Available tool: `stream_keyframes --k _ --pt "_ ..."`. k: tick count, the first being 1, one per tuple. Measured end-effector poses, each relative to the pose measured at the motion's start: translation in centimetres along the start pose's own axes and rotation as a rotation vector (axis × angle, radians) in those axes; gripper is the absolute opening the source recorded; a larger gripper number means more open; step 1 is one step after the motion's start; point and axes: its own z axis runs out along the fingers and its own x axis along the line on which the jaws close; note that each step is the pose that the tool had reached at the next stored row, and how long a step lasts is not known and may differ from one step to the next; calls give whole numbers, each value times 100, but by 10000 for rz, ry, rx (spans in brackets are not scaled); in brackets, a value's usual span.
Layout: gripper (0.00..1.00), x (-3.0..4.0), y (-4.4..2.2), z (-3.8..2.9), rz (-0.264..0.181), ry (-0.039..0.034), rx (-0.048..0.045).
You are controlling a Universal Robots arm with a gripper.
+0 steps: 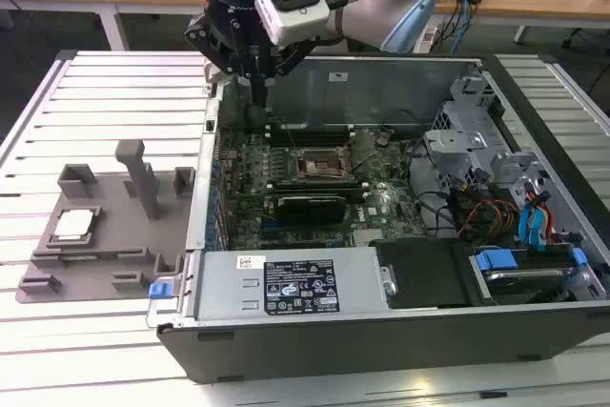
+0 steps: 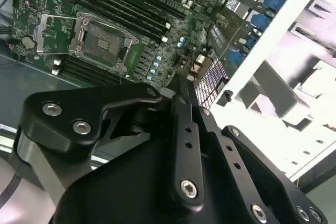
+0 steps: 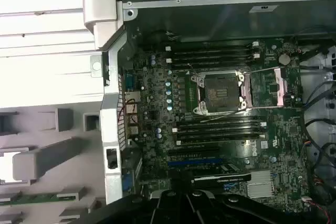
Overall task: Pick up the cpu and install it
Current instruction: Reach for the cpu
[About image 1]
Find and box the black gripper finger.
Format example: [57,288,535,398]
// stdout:
[184,15,261,107]
[259,38,315,107]

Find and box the silver CPU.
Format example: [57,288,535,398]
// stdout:
[52,210,96,239]

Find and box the CPU socket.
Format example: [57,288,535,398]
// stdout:
[295,146,356,185]

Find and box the grey case corner latch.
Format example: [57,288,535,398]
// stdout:
[203,62,234,87]

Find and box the black RAM slot row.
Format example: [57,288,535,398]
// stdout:
[266,121,356,146]
[266,180,369,199]

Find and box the white power strip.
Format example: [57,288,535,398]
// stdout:
[412,25,439,53]

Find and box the black graphics card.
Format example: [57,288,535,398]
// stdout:
[275,194,348,225]

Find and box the green motherboard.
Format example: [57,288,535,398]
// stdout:
[216,128,430,252]

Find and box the silver metal drive cage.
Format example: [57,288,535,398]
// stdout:
[423,68,549,208]

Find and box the grey plastic parts rack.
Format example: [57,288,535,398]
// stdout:
[16,138,197,304]

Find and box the grey power supply with label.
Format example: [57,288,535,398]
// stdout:
[194,247,382,322]

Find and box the green RAM stick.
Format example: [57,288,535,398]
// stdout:
[56,254,120,265]

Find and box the hard disk in blue carrier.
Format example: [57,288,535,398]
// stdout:
[469,247,576,306]

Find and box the black open PC case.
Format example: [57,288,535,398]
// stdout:
[145,51,610,385]

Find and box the blue hanging cable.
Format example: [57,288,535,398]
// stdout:
[455,0,476,55]

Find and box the red yellow black wire bundle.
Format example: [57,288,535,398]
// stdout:
[452,187,520,239]

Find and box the blue flat data cable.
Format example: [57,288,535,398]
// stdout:
[518,204,535,249]
[533,192,554,249]

